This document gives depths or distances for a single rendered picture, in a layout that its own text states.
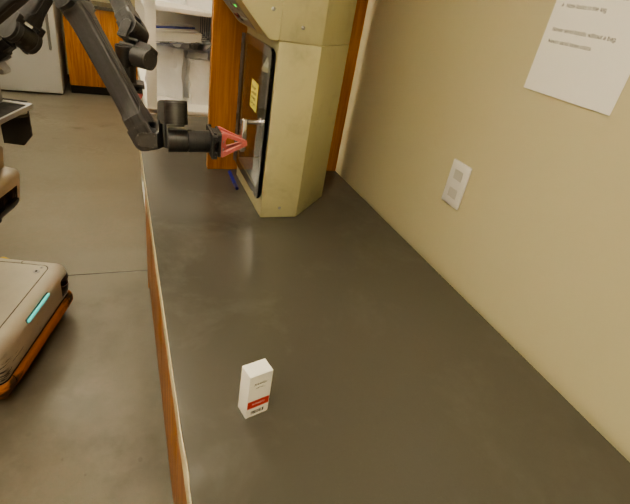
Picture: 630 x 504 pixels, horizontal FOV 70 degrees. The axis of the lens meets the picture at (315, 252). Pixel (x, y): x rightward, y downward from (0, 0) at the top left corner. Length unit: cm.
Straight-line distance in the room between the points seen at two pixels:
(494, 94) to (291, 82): 48
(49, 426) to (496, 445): 160
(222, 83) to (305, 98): 40
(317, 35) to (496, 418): 92
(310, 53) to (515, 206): 61
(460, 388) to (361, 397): 20
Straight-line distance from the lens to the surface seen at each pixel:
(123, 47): 157
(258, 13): 115
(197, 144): 121
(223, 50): 153
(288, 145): 124
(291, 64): 119
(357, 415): 79
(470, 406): 89
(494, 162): 113
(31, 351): 216
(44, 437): 200
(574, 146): 100
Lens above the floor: 153
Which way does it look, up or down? 30 degrees down
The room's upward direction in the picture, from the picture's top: 11 degrees clockwise
